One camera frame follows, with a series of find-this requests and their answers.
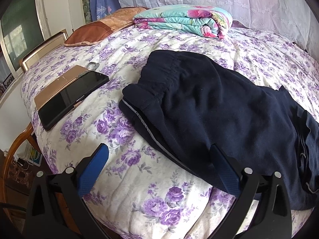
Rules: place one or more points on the folded floral blanket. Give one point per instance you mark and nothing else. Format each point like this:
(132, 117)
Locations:
(174, 17)

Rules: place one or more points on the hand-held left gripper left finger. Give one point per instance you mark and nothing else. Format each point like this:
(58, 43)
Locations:
(93, 171)

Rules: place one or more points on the navy blue pants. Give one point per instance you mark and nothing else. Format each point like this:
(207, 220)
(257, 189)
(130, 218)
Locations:
(211, 104)

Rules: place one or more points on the orange quilted pillow cover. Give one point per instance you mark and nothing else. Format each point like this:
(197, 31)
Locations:
(122, 17)

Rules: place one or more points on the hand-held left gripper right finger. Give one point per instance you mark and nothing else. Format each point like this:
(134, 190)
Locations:
(224, 169)

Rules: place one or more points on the black tablet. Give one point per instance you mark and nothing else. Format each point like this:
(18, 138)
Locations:
(74, 97)

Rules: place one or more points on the wooden chair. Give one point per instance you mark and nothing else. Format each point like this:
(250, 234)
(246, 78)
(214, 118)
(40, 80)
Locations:
(15, 142)

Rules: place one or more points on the colourful book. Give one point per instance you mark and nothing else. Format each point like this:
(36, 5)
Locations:
(33, 155)

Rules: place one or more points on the gold bed headboard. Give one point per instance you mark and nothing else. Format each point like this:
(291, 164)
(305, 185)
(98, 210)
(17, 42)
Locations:
(42, 51)

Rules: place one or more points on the brown pillow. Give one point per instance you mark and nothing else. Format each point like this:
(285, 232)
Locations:
(87, 33)

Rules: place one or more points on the purple floral bed sheet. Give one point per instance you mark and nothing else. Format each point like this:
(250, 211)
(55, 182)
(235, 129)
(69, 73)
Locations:
(149, 191)

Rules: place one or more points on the green glass door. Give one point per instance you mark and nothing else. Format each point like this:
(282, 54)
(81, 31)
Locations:
(20, 29)

